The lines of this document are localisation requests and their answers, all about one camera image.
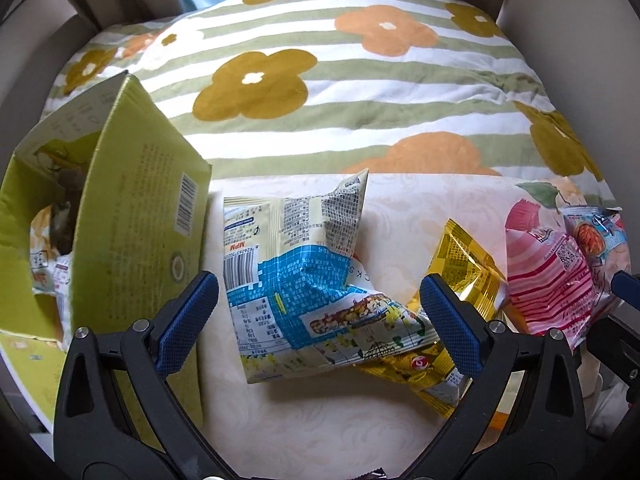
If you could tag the light blue and red snack bag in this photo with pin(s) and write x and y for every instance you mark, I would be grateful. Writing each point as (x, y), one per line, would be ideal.
(595, 235)

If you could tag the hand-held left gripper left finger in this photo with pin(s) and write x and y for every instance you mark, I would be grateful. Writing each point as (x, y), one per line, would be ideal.
(192, 310)

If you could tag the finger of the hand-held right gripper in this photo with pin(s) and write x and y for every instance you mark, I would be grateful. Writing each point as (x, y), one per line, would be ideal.
(627, 285)

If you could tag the yellow snack bag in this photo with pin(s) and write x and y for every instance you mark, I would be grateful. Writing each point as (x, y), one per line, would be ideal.
(460, 260)

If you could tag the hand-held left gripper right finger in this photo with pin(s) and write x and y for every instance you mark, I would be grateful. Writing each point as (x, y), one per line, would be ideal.
(450, 320)

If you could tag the blue and white snack bag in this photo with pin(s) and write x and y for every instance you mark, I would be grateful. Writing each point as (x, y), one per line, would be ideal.
(300, 285)

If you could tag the floral striped blanket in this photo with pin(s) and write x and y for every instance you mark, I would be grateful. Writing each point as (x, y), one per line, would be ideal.
(350, 100)

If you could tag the cream patterned bed sheet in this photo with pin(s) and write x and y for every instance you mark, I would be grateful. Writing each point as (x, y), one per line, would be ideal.
(325, 430)

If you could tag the pink striped snack bag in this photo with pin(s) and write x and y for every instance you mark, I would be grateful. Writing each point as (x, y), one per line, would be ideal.
(540, 280)

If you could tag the white snack packet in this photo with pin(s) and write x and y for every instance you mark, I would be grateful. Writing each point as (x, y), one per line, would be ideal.
(42, 260)

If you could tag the green cardboard box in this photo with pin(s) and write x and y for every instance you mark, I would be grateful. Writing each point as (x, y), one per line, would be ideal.
(135, 200)

